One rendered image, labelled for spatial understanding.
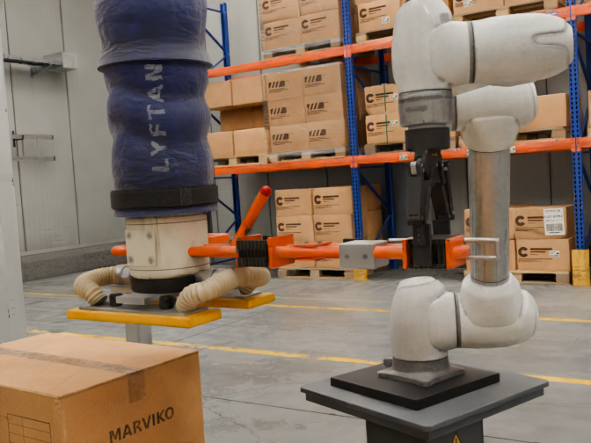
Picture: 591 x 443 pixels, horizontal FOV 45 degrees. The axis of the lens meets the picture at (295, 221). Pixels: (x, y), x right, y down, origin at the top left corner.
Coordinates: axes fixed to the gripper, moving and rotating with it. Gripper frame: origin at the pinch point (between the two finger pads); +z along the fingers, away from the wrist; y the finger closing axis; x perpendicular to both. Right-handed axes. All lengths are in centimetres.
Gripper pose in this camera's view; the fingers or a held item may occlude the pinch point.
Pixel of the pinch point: (433, 247)
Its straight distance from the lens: 124.8
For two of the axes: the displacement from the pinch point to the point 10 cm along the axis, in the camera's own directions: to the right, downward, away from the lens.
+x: 8.4, -0.2, -5.4
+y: -5.4, 0.8, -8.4
